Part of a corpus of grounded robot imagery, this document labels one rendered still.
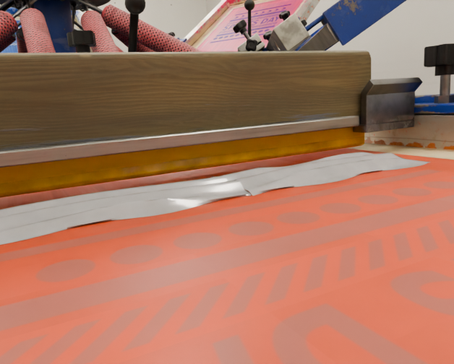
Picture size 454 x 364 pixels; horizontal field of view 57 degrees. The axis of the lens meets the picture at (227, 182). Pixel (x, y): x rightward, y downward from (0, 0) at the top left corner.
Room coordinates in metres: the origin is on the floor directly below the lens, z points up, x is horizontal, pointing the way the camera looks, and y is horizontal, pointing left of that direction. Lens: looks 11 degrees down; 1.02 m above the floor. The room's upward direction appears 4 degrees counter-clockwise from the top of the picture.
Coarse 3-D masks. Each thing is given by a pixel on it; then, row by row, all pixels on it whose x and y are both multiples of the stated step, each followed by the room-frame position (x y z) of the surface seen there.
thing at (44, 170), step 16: (352, 128) 0.44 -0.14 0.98; (208, 144) 0.37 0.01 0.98; (224, 144) 0.37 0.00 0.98; (240, 144) 0.38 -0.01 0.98; (256, 144) 0.39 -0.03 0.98; (272, 144) 0.40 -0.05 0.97; (288, 144) 0.40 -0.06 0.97; (64, 160) 0.31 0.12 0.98; (80, 160) 0.32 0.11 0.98; (96, 160) 0.32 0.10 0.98; (112, 160) 0.33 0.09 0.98; (128, 160) 0.33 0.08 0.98; (144, 160) 0.34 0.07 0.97; (160, 160) 0.35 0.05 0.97; (0, 176) 0.29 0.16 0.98; (16, 176) 0.30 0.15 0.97; (32, 176) 0.30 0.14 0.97; (48, 176) 0.31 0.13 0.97
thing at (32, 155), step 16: (240, 128) 0.36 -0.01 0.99; (256, 128) 0.36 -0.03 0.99; (272, 128) 0.37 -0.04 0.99; (288, 128) 0.38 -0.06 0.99; (304, 128) 0.38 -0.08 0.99; (320, 128) 0.39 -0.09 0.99; (336, 128) 0.40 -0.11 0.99; (64, 144) 0.30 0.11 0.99; (80, 144) 0.30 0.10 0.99; (96, 144) 0.30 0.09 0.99; (112, 144) 0.31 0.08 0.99; (128, 144) 0.31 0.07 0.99; (144, 144) 0.32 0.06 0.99; (160, 144) 0.32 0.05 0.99; (176, 144) 0.33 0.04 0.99; (192, 144) 0.33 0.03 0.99; (0, 160) 0.27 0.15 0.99; (16, 160) 0.28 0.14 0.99; (32, 160) 0.28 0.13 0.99; (48, 160) 0.29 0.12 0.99
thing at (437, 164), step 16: (272, 160) 0.42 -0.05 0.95; (288, 160) 0.41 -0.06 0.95; (304, 160) 0.41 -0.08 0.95; (432, 160) 0.36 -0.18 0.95; (448, 160) 0.35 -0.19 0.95; (208, 176) 0.35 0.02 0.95; (368, 176) 0.31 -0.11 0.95; (384, 176) 0.30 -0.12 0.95; (272, 192) 0.28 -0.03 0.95; (288, 192) 0.27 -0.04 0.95
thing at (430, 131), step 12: (420, 120) 0.45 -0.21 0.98; (432, 120) 0.43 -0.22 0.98; (444, 120) 0.42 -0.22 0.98; (372, 132) 0.51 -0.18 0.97; (384, 132) 0.49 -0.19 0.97; (396, 132) 0.47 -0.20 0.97; (408, 132) 0.46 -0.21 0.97; (420, 132) 0.45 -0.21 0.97; (432, 132) 0.43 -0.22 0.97; (444, 132) 0.42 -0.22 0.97; (396, 144) 0.47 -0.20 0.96; (408, 144) 0.46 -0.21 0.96; (420, 144) 0.45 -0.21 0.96; (432, 144) 0.43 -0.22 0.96; (444, 144) 0.42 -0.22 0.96
